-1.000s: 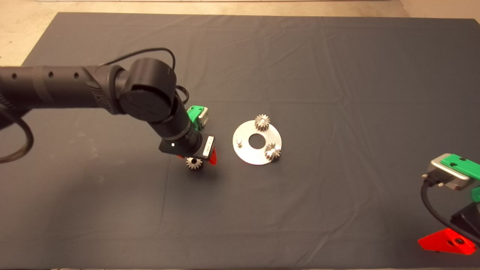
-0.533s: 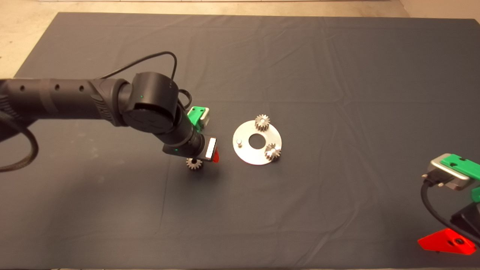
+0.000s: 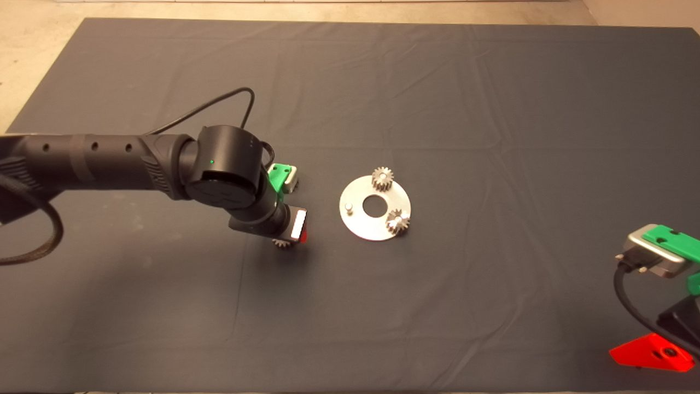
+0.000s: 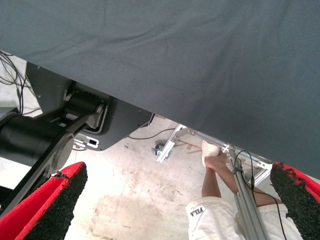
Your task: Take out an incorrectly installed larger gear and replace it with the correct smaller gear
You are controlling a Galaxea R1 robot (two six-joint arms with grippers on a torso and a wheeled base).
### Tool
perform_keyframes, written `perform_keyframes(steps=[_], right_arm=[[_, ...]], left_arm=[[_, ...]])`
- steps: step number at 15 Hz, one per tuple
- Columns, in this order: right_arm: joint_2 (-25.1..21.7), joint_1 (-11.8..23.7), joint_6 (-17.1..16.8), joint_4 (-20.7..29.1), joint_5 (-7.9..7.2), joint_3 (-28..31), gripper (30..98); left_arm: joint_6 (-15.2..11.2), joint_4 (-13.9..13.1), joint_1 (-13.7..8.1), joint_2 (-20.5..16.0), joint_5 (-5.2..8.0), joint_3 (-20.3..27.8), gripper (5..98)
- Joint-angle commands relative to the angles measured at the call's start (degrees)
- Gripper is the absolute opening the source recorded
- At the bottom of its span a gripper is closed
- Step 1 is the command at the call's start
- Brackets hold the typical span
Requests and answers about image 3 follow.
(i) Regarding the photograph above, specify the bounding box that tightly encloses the right green camera mount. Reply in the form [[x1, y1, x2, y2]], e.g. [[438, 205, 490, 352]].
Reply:
[[643, 224, 700, 296]]

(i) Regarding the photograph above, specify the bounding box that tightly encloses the dark grey table cloth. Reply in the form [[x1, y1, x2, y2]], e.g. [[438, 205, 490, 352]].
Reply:
[[0, 18, 700, 393]]

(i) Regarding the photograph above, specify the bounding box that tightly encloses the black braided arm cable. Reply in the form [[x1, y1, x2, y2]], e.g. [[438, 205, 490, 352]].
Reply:
[[0, 175, 64, 266]]

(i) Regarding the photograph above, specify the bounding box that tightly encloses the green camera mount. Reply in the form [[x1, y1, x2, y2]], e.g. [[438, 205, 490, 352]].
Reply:
[[267, 164, 291, 193], [643, 224, 700, 296]]

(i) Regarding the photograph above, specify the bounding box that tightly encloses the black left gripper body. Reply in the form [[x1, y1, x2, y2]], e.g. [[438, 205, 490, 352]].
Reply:
[[228, 200, 308, 242]]

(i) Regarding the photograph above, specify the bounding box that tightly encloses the round metal plate with hole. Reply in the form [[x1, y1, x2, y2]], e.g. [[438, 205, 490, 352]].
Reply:
[[339, 174, 412, 242]]

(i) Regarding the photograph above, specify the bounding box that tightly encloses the steel gear on plate pin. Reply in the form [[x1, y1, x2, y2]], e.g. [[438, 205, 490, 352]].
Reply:
[[386, 209, 411, 237], [371, 167, 395, 192]]

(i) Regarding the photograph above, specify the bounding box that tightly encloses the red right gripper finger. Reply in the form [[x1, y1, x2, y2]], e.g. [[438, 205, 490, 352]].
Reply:
[[609, 332, 697, 373]]

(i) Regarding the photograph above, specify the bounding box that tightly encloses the thin black left camera cable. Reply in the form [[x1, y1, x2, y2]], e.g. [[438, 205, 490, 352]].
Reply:
[[145, 86, 276, 165]]

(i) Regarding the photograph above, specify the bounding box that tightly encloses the left green camera mount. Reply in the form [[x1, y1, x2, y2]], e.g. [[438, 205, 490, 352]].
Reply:
[[267, 164, 291, 193]]

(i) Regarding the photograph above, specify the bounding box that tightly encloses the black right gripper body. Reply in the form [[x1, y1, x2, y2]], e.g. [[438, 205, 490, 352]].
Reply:
[[656, 295, 700, 356]]

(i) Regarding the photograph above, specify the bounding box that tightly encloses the thick black right camera cable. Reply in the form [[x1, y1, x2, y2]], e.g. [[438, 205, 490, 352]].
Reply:
[[612, 262, 700, 361]]

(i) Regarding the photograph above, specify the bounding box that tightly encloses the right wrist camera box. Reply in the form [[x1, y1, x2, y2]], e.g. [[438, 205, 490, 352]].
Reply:
[[615, 224, 691, 279]]

